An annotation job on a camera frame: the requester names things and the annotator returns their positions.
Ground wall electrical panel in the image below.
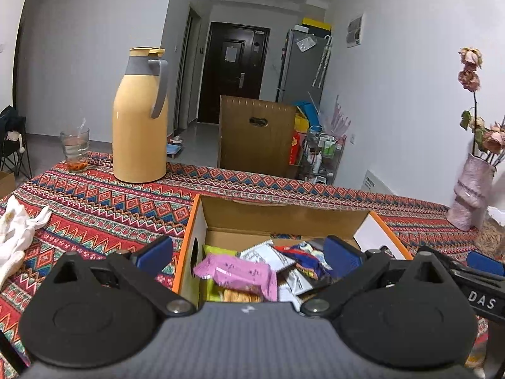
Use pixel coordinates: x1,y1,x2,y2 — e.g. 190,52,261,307
346,15,364,48

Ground blue red snack packet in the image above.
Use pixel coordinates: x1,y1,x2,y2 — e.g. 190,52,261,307
276,243,328,279

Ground yellow-green snack packet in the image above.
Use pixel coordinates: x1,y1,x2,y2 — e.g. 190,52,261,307
203,245,237,262

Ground glass cup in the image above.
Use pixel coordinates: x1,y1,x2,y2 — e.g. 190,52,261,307
60,118,90,173

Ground patterned tablecloth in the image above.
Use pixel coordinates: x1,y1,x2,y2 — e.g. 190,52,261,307
0,151,505,379

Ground white cotton glove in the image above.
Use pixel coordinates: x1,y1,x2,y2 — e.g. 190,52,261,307
0,195,52,289

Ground yellow box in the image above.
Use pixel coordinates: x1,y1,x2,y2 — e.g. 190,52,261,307
302,18,333,32

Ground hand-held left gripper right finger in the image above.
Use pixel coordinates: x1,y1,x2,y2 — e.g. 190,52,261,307
301,236,458,318

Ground blue plastic item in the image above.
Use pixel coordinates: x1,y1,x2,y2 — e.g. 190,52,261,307
294,100,321,124

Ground dried pink flowers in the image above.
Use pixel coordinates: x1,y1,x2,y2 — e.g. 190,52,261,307
458,46,505,166

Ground black folding chair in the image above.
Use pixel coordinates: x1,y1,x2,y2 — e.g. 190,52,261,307
0,106,32,178

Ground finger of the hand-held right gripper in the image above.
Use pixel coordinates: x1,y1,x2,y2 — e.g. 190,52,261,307
419,245,505,289
467,250,505,278

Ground silver snack packet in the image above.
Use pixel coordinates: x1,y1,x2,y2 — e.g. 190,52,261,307
239,241,296,273

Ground small cardboard box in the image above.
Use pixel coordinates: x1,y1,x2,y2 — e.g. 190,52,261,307
0,171,16,199

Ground white umbrella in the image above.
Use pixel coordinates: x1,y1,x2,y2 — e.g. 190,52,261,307
312,35,332,87

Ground yellow thermos jug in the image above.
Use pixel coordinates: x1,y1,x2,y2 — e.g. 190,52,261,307
112,47,169,183

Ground red gift box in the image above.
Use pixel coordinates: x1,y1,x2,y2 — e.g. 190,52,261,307
290,128,312,166

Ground pink snack packet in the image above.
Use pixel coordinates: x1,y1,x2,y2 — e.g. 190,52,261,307
193,253,278,301

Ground grey refrigerator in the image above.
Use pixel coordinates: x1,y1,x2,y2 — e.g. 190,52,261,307
276,27,332,107

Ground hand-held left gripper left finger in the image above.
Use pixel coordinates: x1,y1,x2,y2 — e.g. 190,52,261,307
39,236,197,317

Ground brown cardboard carton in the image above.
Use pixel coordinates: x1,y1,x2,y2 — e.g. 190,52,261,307
218,95,297,178

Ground dark entrance door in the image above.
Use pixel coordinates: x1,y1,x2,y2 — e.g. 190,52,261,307
198,21,271,125

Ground pink ceramic vase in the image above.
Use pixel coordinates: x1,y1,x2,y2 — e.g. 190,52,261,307
447,153,497,232

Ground woven beige basket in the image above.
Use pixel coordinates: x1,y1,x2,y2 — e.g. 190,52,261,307
473,205,505,257

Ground wire storage cart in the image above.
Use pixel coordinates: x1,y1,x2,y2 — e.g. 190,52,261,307
304,125,346,184

